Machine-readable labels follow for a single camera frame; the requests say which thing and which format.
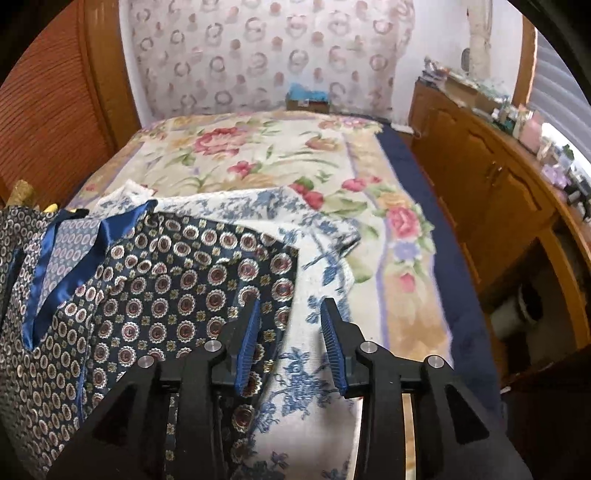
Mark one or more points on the pink box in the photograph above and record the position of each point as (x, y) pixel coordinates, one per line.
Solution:
(532, 134)

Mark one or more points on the white round container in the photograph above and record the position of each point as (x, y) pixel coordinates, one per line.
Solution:
(512, 314)

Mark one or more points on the navy bed sheet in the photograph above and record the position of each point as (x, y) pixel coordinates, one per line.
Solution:
(443, 230)

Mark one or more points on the small box with blue contents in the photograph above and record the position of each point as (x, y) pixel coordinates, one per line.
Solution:
(307, 99)

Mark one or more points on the gold fabric roll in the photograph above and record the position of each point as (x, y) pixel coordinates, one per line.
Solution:
(18, 193)

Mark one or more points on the white blue-floral cloth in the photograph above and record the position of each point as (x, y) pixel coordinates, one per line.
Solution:
(295, 369)

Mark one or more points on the wooden sideboard cabinet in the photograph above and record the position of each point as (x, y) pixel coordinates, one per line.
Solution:
(485, 184)

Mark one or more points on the cream floral blanket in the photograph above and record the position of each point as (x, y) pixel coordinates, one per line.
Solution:
(277, 152)

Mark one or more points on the clutter of small items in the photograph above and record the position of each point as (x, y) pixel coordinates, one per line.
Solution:
(480, 92)

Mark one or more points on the grey window blind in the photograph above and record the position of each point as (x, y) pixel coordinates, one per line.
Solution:
(563, 83)

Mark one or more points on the wooden louvered door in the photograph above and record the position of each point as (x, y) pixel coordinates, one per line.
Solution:
(46, 115)

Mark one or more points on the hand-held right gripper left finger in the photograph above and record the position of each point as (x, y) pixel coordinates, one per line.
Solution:
(247, 350)

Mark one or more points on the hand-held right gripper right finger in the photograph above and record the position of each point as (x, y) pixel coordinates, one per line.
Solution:
(333, 350)

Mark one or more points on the white textured post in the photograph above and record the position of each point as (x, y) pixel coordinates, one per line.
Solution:
(478, 41)

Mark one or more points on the navy medallion-print garment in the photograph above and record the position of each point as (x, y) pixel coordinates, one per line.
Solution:
(184, 277)

